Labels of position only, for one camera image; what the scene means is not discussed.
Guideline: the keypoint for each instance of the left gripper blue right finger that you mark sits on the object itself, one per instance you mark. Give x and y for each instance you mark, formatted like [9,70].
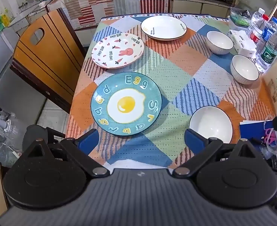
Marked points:
[194,141]

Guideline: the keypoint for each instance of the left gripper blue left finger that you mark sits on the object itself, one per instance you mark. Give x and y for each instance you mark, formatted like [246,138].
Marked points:
[87,142]

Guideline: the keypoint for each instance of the white ribbed bowl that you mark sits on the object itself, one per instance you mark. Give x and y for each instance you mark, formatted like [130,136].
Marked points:
[218,43]
[211,121]
[244,70]

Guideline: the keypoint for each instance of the blue fried egg plate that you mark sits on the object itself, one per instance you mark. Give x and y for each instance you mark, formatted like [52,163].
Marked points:
[126,103]

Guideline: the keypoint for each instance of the pink bunny plate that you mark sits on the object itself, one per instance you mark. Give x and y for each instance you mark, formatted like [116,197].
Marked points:
[117,50]

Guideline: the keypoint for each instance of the white sun plate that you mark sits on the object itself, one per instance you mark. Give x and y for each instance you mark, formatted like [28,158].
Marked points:
[163,28]

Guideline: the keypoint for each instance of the blue paper bag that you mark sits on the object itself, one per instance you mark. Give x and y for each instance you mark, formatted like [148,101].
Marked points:
[257,132]

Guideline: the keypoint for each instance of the patchwork tablecloth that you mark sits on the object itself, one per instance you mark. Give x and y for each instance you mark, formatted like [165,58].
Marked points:
[189,76]

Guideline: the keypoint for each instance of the white tissue pack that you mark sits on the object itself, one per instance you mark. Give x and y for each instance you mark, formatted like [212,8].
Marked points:
[242,43]

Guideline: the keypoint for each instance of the red label water bottle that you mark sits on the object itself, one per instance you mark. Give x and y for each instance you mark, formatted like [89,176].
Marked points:
[257,24]

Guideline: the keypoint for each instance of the orange wooden chair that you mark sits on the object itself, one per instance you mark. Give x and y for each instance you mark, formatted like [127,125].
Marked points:
[49,57]

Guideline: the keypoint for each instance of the blue label water bottle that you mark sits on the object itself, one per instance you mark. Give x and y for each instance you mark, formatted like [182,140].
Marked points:
[269,29]

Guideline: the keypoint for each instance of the plastic basket with items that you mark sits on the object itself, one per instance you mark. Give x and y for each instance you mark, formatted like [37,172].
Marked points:
[240,17]

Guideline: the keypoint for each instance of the striped counter cover cloth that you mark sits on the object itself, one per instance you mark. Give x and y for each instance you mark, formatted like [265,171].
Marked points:
[88,13]

